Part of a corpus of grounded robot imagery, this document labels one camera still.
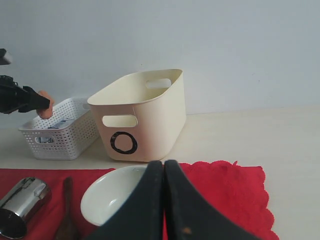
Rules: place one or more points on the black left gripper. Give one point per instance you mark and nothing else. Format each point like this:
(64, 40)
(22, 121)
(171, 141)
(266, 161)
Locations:
(24, 99)

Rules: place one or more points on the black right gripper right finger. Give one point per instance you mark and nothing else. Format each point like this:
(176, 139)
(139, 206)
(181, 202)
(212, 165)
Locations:
(189, 216)

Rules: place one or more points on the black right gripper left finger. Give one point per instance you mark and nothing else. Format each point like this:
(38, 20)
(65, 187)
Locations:
(141, 215)

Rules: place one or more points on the blue white milk carton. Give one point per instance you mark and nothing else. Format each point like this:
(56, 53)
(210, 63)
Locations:
(57, 126)

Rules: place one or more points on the white ceramic bowl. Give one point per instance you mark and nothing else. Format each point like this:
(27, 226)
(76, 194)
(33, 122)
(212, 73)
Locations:
(104, 197)

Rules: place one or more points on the red scalloped table cloth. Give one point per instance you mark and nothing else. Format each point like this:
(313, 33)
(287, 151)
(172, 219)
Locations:
(236, 191)

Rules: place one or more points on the white perforated plastic basket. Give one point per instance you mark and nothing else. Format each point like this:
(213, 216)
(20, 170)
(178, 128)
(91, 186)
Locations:
(70, 141)

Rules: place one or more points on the brown wooden spoon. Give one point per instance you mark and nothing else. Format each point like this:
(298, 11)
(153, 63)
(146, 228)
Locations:
(67, 229)

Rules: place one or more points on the shiny steel cup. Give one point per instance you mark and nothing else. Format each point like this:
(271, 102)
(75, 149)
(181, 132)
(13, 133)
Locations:
(20, 204)

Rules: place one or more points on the cream plastic bin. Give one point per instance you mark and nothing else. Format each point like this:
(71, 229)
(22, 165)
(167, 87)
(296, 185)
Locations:
(140, 115)

